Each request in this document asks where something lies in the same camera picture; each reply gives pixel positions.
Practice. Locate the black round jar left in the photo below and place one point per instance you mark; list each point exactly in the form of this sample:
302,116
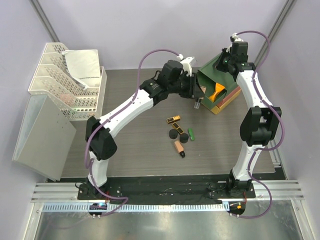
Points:
173,134

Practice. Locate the gold black lipstick upper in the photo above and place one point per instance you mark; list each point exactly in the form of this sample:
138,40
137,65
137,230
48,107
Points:
173,119

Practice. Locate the orange cosmetic tube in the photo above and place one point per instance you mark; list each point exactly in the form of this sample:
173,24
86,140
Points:
218,88

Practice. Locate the peach foundation bottle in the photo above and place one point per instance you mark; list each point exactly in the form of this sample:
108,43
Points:
179,148

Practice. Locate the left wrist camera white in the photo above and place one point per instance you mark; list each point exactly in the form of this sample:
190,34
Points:
187,63

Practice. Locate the gold black lipstick lower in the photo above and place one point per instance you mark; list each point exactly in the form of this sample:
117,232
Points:
178,128

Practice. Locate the yellow bottom drawer box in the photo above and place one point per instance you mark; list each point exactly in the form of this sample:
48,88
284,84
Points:
215,110

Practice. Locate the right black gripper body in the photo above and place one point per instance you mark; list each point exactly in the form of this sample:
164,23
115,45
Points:
223,62

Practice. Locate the black round jar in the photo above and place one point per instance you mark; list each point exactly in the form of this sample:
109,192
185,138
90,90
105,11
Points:
184,138
173,134

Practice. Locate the white mesh file organizer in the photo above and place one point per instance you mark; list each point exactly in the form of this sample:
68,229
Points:
50,78

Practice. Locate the black round jar right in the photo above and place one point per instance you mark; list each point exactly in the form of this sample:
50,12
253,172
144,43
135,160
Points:
184,138

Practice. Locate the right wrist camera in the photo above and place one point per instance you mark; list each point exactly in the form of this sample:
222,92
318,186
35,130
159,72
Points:
239,48

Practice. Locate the grey metal bookend box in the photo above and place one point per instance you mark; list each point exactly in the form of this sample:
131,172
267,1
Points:
45,138

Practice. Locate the gold black lipstick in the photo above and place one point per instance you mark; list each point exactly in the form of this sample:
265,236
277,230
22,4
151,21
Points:
173,119
178,128

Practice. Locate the white paper booklet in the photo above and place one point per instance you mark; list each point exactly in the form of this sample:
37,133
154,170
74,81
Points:
83,67

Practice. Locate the white slotted cable duct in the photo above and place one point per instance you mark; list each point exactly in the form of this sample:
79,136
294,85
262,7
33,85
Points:
95,207

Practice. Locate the green top drawer box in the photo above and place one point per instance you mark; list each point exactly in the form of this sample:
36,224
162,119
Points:
208,76

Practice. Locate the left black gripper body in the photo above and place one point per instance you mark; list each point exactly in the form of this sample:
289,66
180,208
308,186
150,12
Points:
184,86

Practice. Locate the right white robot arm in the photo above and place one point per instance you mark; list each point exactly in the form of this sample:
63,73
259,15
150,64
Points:
260,123

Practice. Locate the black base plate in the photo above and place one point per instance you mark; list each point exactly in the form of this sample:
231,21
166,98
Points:
165,190

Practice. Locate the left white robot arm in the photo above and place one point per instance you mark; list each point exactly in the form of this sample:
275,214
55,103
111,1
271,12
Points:
176,77

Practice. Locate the red drawer box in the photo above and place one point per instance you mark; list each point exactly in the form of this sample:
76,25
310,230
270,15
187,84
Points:
229,98

